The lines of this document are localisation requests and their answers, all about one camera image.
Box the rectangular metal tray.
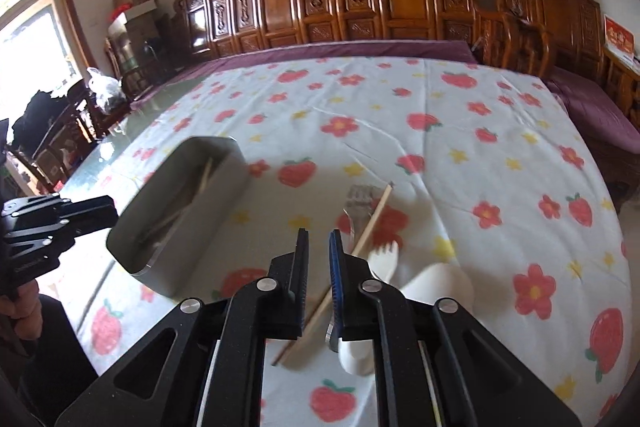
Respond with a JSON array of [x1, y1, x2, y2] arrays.
[[106, 136, 248, 297]]

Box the wooden chopstick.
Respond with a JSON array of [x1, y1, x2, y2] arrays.
[[139, 157, 214, 244], [271, 182, 394, 366]]

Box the white plastic fork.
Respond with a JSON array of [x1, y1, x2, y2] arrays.
[[368, 242, 399, 284]]

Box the metal fork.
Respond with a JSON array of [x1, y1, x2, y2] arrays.
[[323, 184, 384, 353]]

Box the white ceramic soup spoon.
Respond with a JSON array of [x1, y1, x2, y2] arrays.
[[400, 263, 474, 311]]

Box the white plastic spoon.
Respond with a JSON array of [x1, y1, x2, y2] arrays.
[[337, 339, 374, 376]]

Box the dark sleeve left forearm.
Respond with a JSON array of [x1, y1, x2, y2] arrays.
[[1, 296, 98, 426]]

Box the person's left hand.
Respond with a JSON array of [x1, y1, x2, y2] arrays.
[[1, 281, 42, 341]]

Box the wooden chair left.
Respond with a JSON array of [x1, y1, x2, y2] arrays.
[[9, 80, 131, 194]]

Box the black clothing pile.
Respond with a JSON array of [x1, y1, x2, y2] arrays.
[[12, 91, 70, 156]]

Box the plastic bag on chair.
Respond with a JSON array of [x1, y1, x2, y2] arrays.
[[87, 67, 127, 115]]

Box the stacked cardboard boxes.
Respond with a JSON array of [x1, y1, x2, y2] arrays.
[[105, 0, 166, 77]]

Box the strawberry flower tablecloth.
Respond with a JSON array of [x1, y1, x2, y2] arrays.
[[63, 57, 631, 426]]

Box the long carved wooden sofa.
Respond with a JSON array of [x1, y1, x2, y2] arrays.
[[171, 0, 555, 78]]

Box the carved wooden armchair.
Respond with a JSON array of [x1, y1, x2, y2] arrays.
[[497, 0, 639, 190]]

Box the red desk calendar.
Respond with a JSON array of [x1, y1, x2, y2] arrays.
[[604, 15, 634, 63]]

